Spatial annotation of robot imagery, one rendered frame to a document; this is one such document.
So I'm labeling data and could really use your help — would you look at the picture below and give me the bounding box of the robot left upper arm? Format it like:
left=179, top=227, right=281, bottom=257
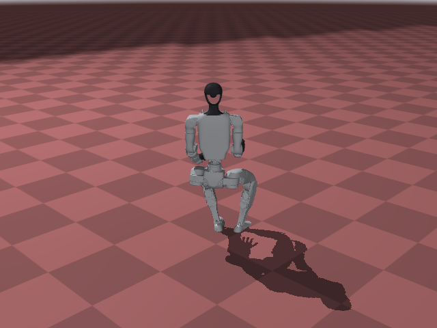
left=185, top=115, right=199, bottom=153

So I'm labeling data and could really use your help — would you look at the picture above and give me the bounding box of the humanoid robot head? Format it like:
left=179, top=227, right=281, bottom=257
left=204, top=83, right=223, bottom=115

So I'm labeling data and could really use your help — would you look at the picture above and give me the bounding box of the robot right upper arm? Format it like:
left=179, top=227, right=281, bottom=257
left=229, top=114, right=243, bottom=154

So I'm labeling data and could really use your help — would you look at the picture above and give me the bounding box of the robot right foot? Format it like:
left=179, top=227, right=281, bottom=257
left=234, top=221, right=251, bottom=232

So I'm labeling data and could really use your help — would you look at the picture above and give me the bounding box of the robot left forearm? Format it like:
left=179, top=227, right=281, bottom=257
left=185, top=146, right=203, bottom=164

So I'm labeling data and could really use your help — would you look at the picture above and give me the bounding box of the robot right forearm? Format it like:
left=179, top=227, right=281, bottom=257
left=234, top=144, right=243, bottom=157

